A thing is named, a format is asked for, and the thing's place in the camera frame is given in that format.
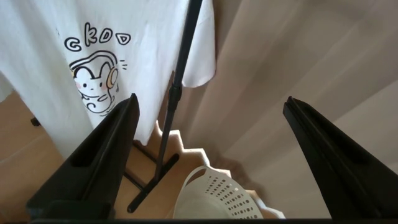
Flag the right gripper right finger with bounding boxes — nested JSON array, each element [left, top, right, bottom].
[[282, 95, 398, 219]]

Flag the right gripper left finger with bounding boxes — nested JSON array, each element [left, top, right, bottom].
[[25, 93, 141, 219]]

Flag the white printed t-shirt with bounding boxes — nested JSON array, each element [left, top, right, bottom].
[[0, 0, 217, 159]]

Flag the white laundry basket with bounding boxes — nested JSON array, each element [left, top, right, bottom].
[[172, 165, 265, 220]]

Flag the black clothes rack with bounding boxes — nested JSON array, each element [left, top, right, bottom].
[[30, 0, 203, 214]]

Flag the beige curtain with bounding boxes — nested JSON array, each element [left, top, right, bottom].
[[155, 0, 398, 219]]

